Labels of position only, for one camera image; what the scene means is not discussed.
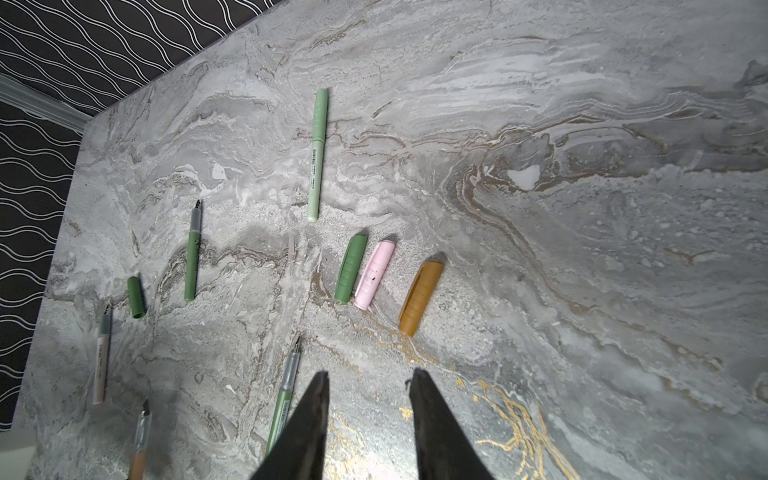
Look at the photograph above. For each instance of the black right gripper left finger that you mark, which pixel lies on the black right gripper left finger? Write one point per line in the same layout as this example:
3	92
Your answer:
299	452

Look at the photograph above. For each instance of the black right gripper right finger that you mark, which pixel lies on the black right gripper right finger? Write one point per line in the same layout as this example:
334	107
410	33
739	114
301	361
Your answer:
442	449

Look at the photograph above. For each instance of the orange pen cap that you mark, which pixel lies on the orange pen cap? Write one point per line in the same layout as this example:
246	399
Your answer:
418	296

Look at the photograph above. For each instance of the light green pen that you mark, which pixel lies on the light green pen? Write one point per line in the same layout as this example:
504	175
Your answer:
319	128

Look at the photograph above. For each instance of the pink pen cap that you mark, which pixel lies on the pink pen cap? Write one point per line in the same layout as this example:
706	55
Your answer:
373	274

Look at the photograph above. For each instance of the dark green pen cap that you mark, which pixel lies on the dark green pen cap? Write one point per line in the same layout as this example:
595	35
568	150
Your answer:
136	297

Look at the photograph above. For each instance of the dark green uncapped pen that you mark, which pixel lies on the dark green uncapped pen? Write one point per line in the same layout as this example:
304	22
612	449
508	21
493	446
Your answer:
192	257

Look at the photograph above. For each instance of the aluminium frame corner post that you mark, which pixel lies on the aluminium frame corner post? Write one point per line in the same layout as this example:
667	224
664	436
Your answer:
45	107

